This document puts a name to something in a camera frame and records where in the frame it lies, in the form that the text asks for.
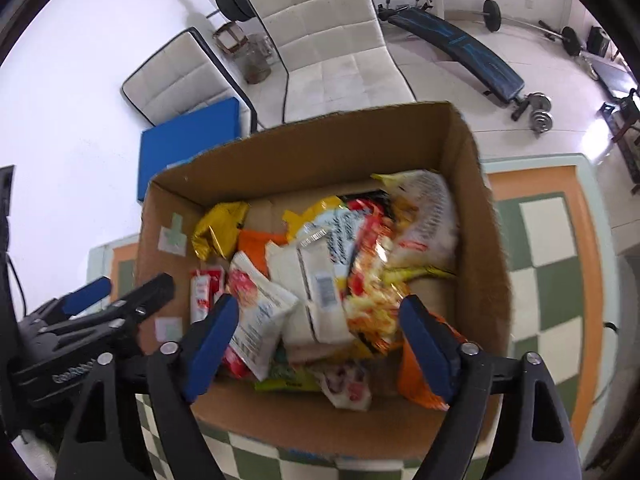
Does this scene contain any small orange packet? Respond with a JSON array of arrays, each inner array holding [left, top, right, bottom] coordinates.
[[236, 229, 291, 266]]

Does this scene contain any white padded chair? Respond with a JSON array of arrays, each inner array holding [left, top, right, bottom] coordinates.
[[121, 26, 266, 133], [245, 0, 417, 125]]

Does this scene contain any black speaker box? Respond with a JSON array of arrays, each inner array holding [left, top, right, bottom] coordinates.
[[586, 25, 612, 58]]

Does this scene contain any small wooden frame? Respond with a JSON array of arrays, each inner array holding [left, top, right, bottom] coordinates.
[[214, 22, 246, 54]]

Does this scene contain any orange snack packet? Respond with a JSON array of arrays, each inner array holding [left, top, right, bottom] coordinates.
[[397, 310, 463, 411]]

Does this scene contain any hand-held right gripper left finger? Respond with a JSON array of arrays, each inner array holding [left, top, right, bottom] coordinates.
[[54, 294, 240, 480]]

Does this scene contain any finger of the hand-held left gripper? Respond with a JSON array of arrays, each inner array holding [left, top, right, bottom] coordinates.
[[42, 274, 176, 350], [17, 276, 113, 334]]

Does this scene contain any yellow white snack packet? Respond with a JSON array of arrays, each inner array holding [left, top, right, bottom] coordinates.
[[282, 197, 361, 281]]

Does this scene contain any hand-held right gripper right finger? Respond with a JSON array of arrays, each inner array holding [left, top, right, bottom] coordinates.
[[398, 294, 583, 480]]

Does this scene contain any red yellow noodle packet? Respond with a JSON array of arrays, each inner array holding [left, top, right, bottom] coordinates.
[[342, 199, 416, 356]]

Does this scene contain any black monitor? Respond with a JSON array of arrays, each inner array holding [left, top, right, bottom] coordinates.
[[0, 164, 17, 311]]

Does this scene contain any white packet red print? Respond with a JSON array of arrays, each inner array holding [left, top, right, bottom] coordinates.
[[222, 251, 300, 382]]

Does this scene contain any cardboard box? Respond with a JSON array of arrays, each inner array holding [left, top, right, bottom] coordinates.
[[134, 101, 512, 461]]

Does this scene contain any white pink packet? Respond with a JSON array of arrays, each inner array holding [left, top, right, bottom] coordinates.
[[312, 360, 373, 411]]

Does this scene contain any large white yellow packet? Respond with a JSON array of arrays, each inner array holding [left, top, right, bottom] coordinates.
[[370, 169, 461, 281]]

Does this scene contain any gold snack packet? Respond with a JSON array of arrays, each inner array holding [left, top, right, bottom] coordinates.
[[192, 201, 251, 262]]

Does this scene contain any black exercise machine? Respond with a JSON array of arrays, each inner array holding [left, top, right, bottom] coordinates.
[[582, 57, 640, 186]]

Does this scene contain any clear plastic jar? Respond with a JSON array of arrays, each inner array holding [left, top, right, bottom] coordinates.
[[242, 34, 273, 85]]

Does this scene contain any blue black weight bench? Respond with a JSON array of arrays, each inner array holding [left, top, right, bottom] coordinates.
[[377, 0, 526, 108]]

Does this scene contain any red white small carton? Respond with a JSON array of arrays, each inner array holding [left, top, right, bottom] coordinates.
[[189, 266, 226, 326]]

